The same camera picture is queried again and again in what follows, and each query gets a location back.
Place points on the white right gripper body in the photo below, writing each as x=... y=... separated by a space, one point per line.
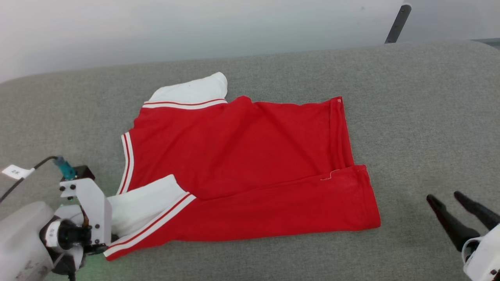
x=486 y=253

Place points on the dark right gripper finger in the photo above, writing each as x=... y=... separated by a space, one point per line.
x=482 y=212
x=455 y=228

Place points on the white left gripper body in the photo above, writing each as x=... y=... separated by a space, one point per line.
x=66 y=236

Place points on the red white basketball jersey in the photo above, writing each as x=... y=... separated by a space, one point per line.
x=242 y=156

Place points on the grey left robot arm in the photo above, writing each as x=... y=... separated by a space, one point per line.
x=19 y=242

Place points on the black slanted pole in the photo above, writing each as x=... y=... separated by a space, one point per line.
x=397 y=23

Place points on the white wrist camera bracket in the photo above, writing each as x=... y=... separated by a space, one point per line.
x=93 y=203

